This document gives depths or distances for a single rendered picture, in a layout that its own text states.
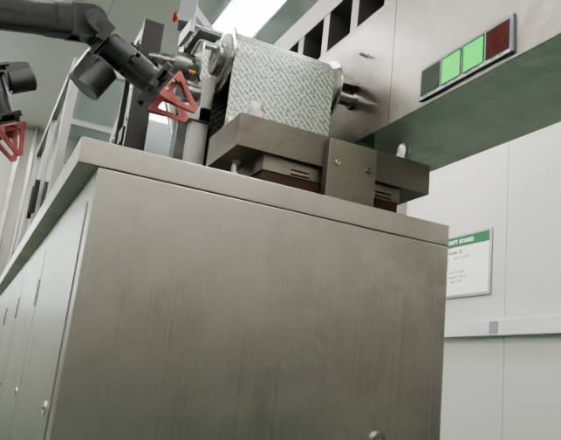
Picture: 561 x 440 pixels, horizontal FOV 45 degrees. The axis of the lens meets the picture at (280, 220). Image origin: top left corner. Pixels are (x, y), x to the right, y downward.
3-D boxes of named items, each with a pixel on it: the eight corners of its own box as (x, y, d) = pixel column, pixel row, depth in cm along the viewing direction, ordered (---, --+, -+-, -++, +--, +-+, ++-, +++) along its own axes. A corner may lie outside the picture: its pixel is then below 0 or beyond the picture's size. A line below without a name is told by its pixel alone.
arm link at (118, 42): (115, 24, 125) (111, 36, 130) (92, 51, 123) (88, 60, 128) (145, 50, 127) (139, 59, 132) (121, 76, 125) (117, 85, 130)
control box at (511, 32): (417, 101, 131) (420, 69, 133) (420, 102, 131) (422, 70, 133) (511, 50, 109) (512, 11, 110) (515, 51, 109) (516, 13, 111)
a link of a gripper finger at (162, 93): (189, 120, 126) (149, 86, 124) (178, 130, 132) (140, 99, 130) (209, 94, 129) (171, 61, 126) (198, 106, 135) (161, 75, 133)
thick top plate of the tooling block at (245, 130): (205, 168, 127) (209, 138, 128) (381, 210, 143) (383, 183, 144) (236, 144, 113) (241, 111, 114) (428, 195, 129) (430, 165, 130)
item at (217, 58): (206, 61, 148) (218, 33, 143) (215, 64, 149) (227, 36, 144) (208, 81, 143) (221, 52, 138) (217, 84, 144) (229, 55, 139)
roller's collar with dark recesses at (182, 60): (167, 79, 168) (170, 55, 170) (189, 85, 171) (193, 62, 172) (174, 69, 163) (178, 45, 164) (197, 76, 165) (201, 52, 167)
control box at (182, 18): (171, 30, 206) (176, 1, 208) (193, 34, 207) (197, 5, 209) (172, 18, 199) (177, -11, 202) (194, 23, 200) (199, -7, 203)
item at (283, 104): (220, 154, 133) (231, 69, 138) (323, 180, 143) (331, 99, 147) (221, 153, 133) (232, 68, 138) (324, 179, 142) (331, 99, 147)
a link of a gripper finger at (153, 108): (184, 125, 129) (145, 92, 127) (174, 135, 135) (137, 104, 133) (204, 100, 131) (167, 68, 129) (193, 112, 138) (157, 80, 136)
